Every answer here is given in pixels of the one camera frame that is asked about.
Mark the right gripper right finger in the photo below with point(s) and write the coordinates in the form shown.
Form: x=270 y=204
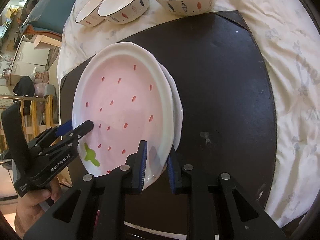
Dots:
x=218 y=207

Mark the medium fish pattern bowl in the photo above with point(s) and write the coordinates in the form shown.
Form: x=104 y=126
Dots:
x=122 y=11

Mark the white plate under pink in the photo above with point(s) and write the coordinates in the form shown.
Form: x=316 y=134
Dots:
x=177 y=107

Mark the small fish pattern bowl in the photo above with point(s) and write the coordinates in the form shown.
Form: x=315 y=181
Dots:
x=88 y=15

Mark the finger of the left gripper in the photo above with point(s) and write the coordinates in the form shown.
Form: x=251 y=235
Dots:
x=48 y=142
x=64 y=129

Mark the white bedside cabinet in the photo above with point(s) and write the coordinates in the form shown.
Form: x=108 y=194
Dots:
x=36 y=55

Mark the pink strawberry plate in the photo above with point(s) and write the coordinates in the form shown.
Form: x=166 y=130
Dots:
x=126 y=95

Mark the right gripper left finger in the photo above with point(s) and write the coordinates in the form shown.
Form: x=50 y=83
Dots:
x=94 y=208

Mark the teal bed frame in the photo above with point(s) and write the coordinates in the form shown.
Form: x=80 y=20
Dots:
x=47 y=18

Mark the black leather mat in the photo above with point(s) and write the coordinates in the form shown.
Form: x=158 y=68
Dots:
x=229 y=116

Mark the white floral bed sheet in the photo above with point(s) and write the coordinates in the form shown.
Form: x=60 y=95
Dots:
x=289 y=43

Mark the person's left hand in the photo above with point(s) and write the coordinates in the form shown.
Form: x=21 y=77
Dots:
x=28 y=209

